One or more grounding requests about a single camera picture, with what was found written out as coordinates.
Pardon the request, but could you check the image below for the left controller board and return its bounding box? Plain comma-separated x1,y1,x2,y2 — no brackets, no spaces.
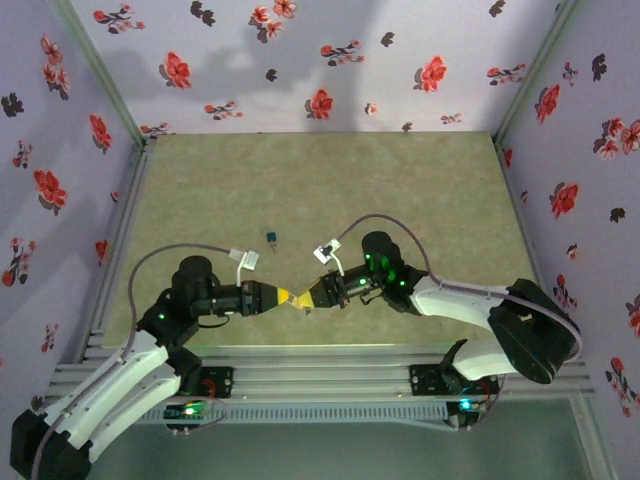
164,399,209,422

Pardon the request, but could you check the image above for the aluminium frame leg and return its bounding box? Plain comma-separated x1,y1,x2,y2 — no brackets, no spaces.
569,394,619,480

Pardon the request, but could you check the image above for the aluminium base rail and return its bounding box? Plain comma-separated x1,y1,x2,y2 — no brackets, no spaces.
47,343,596,404

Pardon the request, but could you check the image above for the controller board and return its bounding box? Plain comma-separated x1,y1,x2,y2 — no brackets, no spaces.
164,399,209,422
447,397,489,431

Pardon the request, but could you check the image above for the grey slotted cable duct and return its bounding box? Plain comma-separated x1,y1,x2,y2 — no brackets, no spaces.
134,402,449,426

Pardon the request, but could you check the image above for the aluminium corner post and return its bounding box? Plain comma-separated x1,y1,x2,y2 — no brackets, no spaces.
492,0,584,146
47,0,154,149

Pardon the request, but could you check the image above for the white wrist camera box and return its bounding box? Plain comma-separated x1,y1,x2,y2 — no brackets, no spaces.
227,248,261,286
312,239,346,276

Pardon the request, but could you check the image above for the right controller board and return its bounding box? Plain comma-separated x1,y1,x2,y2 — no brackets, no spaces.
447,397,489,431

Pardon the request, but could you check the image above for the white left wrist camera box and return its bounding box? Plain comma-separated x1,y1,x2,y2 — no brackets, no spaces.
227,248,261,286

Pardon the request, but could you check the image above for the thin base cable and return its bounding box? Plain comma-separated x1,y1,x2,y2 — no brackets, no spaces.
469,369,511,431
172,370,231,436

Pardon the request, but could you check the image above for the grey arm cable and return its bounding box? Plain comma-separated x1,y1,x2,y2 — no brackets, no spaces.
337,214,585,364
29,243,236,480

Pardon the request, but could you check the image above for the grey right arm cable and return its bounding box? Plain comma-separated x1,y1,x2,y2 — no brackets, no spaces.
337,214,585,364

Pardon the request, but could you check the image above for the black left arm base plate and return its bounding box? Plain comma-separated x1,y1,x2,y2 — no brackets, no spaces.
189,366,235,401

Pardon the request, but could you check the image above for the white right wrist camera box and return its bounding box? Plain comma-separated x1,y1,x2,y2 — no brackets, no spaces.
312,239,346,276

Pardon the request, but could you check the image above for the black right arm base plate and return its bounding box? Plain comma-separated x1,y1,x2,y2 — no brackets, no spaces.
408,363,501,399

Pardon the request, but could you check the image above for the grey left arm cable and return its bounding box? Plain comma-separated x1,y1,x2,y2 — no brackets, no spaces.
29,243,236,480

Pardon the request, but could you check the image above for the aluminium side rail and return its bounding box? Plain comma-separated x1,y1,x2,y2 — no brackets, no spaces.
74,139,157,361
492,133,569,357

